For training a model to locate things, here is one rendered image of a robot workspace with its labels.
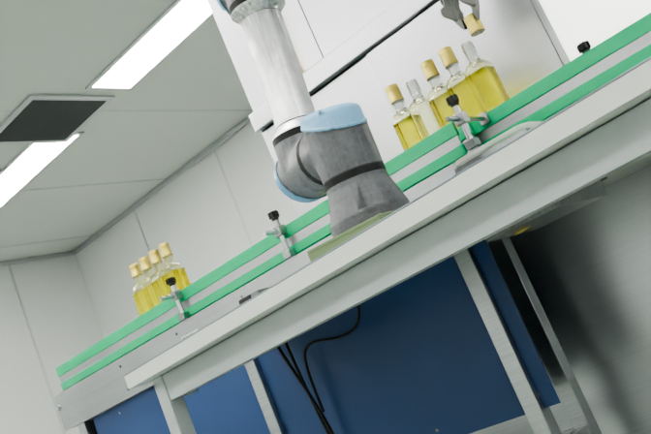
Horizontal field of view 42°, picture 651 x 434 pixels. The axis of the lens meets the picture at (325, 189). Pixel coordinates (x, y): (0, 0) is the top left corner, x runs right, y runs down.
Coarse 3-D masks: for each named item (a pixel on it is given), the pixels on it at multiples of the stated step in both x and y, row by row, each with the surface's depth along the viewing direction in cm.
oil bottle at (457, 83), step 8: (464, 72) 199; (448, 80) 200; (456, 80) 198; (464, 80) 197; (448, 88) 199; (456, 88) 198; (464, 88) 197; (464, 96) 197; (472, 96) 196; (464, 104) 197; (472, 104) 196; (472, 112) 196; (480, 112) 195
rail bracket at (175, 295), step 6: (168, 282) 246; (174, 282) 247; (174, 288) 246; (174, 294) 244; (180, 294) 246; (162, 300) 241; (174, 300) 245; (180, 300) 245; (180, 306) 244; (180, 312) 244; (186, 312) 244; (180, 318) 244; (186, 318) 243
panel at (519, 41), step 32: (480, 0) 209; (512, 0) 203; (416, 32) 221; (448, 32) 215; (512, 32) 204; (544, 32) 199; (384, 64) 228; (416, 64) 221; (512, 64) 205; (544, 64) 200; (512, 96) 205
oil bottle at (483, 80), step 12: (480, 60) 194; (468, 72) 196; (480, 72) 194; (492, 72) 195; (480, 84) 194; (492, 84) 192; (480, 96) 194; (492, 96) 192; (504, 96) 193; (480, 108) 194; (492, 108) 192
